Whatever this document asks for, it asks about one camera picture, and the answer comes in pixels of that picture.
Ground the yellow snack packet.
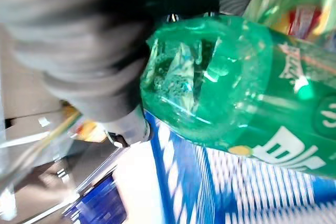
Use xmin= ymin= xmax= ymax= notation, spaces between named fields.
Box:
xmin=67 ymin=105 xmax=106 ymax=143

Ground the blue plastic shopping basket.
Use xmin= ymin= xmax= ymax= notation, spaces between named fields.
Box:
xmin=143 ymin=110 xmax=336 ymax=224

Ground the green snack bag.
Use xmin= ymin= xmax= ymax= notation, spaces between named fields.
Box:
xmin=243 ymin=0 xmax=336 ymax=41

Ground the blue snack package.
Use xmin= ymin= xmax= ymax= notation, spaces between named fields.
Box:
xmin=61 ymin=174 xmax=128 ymax=224

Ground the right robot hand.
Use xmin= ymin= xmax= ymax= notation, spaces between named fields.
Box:
xmin=0 ymin=0 xmax=260 ymax=148

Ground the green plastic soda bottle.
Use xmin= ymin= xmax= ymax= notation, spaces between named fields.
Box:
xmin=139 ymin=14 xmax=336 ymax=180

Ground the shop shelf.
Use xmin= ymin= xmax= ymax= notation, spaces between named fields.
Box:
xmin=0 ymin=24 xmax=132 ymax=224

